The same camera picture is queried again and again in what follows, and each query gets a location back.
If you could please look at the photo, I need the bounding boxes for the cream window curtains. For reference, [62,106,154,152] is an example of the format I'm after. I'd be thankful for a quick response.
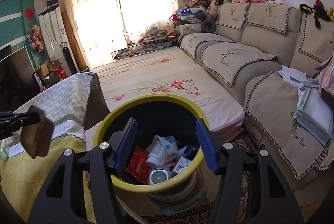
[59,0,191,69]

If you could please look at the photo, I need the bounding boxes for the red fire extinguisher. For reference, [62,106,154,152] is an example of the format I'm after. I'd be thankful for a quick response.
[54,68,67,80]

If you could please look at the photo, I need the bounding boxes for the large black television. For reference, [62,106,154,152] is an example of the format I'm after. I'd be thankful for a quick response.
[0,47,40,111]

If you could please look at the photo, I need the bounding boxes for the pink artificial flower bunch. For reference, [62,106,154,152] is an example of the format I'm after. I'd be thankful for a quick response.
[26,23,44,52]

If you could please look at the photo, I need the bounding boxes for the floral sheet covered bed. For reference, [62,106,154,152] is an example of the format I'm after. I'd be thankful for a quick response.
[93,47,245,141]

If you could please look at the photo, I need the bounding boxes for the brown plastic food tray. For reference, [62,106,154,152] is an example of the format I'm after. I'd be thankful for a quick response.
[20,105,54,159]

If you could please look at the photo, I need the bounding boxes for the yellow and grey tablecloth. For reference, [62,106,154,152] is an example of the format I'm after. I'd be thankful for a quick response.
[1,73,109,221]

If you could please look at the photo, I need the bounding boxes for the yellow-rimmed black trash bin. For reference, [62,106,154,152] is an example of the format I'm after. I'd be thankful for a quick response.
[93,94,206,194]

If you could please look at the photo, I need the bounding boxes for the black tower fan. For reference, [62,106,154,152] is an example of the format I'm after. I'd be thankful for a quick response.
[60,41,79,75]

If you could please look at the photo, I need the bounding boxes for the teal plastic stool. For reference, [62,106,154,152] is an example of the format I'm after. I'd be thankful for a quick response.
[159,188,208,216]

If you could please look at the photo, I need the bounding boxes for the white Co-Q10 supplement bottle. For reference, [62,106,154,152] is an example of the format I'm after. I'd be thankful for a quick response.
[146,135,178,169]

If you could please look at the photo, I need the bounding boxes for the beige sectional sofa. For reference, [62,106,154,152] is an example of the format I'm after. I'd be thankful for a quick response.
[175,3,333,206]

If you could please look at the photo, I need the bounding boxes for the cluttered low glass table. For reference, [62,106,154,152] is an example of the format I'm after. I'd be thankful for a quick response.
[111,32,175,61]

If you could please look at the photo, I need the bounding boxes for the white standing air conditioner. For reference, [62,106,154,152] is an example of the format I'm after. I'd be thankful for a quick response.
[38,5,67,63]

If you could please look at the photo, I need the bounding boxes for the black yellow plush toy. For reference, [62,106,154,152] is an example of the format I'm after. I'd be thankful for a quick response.
[299,0,333,29]

